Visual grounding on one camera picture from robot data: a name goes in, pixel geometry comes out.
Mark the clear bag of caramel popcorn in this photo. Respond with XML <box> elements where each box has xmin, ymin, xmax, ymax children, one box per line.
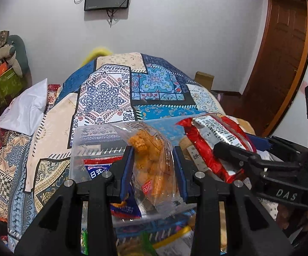
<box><xmin>112</xmin><ymin>121</ymin><xmax>179</xmax><ymax>215</ymax></box>

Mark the clear plastic storage bin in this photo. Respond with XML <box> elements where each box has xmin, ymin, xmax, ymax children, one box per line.
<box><xmin>69</xmin><ymin>114</ymin><xmax>224</xmax><ymax>228</ymax></box>

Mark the blue red chip bag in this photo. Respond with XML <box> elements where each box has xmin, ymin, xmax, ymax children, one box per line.
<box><xmin>83</xmin><ymin>155</ymin><xmax>142</xmax><ymax>220</ymax></box>

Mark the green edged clear snack bag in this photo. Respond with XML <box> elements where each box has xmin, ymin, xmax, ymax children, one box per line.
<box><xmin>81</xmin><ymin>229</ymin><xmax>157</xmax><ymax>256</ymax></box>

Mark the grey plush toy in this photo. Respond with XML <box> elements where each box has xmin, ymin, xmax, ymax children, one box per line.
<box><xmin>0</xmin><ymin>45</ymin><xmax>23</xmax><ymax>77</ymax></box>

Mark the right hand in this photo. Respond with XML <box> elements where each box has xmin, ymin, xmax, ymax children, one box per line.
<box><xmin>275</xmin><ymin>203</ymin><xmax>308</xmax><ymax>231</ymax></box>

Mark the green patterned storage box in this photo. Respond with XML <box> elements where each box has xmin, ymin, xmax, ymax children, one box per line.
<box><xmin>0</xmin><ymin>68</ymin><xmax>26</xmax><ymax>108</ymax></box>

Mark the brown wooden door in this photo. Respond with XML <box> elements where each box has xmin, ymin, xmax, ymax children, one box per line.
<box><xmin>241</xmin><ymin>0</ymin><xmax>308</xmax><ymax>136</ymax></box>

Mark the white pillow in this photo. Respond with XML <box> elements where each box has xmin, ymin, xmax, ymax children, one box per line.
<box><xmin>0</xmin><ymin>79</ymin><xmax>48</xmax><ymax>136</ymax></box>

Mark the yellow plush item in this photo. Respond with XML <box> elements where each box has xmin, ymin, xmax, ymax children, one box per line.
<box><xmin>81</xmin><ymin>47</ymin><xmax>112</xmax><ymax>67</ymax></box>

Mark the red fried snack bag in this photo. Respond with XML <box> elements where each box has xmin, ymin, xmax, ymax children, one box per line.
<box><xmin>177</xmin><ymin>113</ymin><xmax>256</xmax><ymax>183</ymax></box>

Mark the yellow white snack bag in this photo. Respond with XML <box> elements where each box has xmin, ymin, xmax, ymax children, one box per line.
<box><xmin>153</xmin><ymin>226</ymin><xmax>194</xmax><ymax>256</ymax></box>

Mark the cardboard box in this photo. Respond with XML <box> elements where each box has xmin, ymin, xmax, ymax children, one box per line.
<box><xmin>194</xmin><ymin>71</ymin><xmax>215</xmax><ymax>91</ymax></box>

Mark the blue patchwork bed quilt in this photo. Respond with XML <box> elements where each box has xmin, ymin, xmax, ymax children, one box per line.
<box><xmin>0</xmin><ymin>53</ymin><xmax>234</xmax><ymax>255</ymax></box>

